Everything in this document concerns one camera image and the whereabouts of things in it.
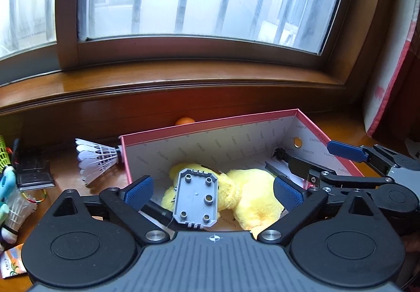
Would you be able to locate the wooden framed window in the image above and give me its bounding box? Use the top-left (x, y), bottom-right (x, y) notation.
top-left (0, 0), bottom-right (389, 91)

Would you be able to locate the red cardboard box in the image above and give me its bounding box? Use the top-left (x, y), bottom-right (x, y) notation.
top-left (119, 108), bottom-right (365, 234)

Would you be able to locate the yellow plush toy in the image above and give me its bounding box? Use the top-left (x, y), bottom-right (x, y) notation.
top-left (160, 162), bottom-right (285, 234)

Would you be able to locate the white shuttlecock with black band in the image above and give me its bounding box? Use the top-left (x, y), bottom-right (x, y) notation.
top-left (0, 194), bottom-right (37, 244)

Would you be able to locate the white feather shuttlecock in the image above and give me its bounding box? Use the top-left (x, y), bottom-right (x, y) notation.
top-left (74, 138), bottom-right (123, 186)

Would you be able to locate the black rod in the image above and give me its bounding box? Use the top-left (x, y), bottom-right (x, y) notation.
top-left (144, 201), bottom-right (174, 221)

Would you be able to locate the blue silicone handle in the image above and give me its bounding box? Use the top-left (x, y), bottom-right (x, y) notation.
top-left (0, 167), bottom-right (18, 202)

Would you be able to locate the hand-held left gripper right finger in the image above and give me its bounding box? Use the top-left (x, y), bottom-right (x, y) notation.
top-left (258, 176), bottom-right (373, 244)

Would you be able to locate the grey studded plastic plate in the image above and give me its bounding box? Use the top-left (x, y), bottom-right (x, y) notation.
top-left (172, 167), bottom-right (220, 231)

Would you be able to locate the black open plastic box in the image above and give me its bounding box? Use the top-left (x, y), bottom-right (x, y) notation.
top-left (14, 139), bottom-right (55, 190)

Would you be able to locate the orange printed packet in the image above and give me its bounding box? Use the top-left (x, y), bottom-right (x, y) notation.
top-left (0, 243), bottom-right (27, 279)

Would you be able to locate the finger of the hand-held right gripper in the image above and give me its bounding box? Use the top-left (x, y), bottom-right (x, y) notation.
top-left (308, 170), bottom-right (395, 197)
top-left (327, 140), bottom-right (400, 168)

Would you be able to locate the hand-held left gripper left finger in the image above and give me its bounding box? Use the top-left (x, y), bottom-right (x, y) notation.
top-left (52, 175), bottom-right (171, 244)

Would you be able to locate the yellow-green plastic shuttlecock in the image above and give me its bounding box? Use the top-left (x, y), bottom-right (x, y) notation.
top-left (0, 135), bottom-right (9, 172)

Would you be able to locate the coloured rubber band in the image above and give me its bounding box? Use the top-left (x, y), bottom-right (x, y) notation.
top-left (20, 190), bottom-right (47, 203)

